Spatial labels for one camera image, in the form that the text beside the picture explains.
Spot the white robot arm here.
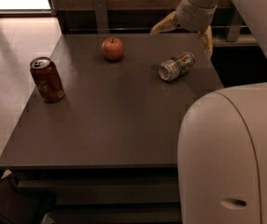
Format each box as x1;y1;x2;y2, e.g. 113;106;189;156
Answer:
151;0;267;224

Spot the red apple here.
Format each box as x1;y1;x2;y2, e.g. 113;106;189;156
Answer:
102;36;124;62

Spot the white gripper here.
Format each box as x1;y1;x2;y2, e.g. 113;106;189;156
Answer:
149;0;217;60

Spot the upper grey drawer front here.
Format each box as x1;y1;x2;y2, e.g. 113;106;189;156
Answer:
18;178;179;205

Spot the left metal wall bracket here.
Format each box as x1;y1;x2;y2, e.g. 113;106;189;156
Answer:
93;0;109;34

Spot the red cola can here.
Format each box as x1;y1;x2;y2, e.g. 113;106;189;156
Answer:
30;57;64;103

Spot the grey drawer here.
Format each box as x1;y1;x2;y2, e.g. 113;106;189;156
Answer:
50;206;181;224
18;178;179;205

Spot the lower grey drawer front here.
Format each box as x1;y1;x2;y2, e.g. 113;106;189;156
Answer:
50;206;181;224

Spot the silver 7up can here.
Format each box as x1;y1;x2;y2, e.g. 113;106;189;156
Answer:
158;52;195;81

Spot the dark robot base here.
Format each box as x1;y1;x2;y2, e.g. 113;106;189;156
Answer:
0;175;56;224

